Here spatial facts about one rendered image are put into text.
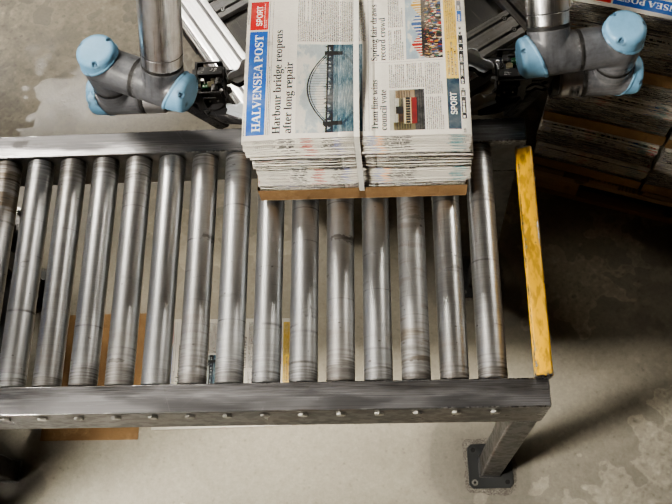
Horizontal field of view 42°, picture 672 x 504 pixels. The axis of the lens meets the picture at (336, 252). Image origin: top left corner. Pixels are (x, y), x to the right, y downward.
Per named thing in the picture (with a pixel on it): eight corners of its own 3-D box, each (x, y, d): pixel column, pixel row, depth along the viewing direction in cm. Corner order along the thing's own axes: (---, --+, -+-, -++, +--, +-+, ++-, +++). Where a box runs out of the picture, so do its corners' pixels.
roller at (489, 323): (488, 149, 170) (491, 136, 166) (507, 390, 152) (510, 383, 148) (462, 150, 171) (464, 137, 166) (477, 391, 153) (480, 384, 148)
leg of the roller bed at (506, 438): (500, 454, 222) (538, 391, 159) (502, 477, 220) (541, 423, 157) (477, 454, 222) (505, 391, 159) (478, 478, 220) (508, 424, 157)
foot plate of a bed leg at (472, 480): (514, 437, 223) (515, 436, 222) (519, 495, 218) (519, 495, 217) (461, 437, 224) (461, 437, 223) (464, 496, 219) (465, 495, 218)
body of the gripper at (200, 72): (223, 93, 166) (160, 96, 167) (231, 117, 174) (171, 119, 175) (225, 59, 169) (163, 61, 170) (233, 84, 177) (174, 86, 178)
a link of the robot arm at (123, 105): (81, 101, 168) (95, 124, 176) (137, 98, 167) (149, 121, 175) (85, 66, 171) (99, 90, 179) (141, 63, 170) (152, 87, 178)
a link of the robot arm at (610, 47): (590, 50, 151) (579, 85, 162) (656, 40, 151) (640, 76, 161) (580, 12, 154) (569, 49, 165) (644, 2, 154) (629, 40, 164)
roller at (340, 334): (352, 155, 172) (353, 142, 168) (354, 393, 154) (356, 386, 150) (326, 154, 172) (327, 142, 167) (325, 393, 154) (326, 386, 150)
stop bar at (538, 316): (532, 149, 164) (533, 144, 162) (554, 379, 148) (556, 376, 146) (514, 150, 164) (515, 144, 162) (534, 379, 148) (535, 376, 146)
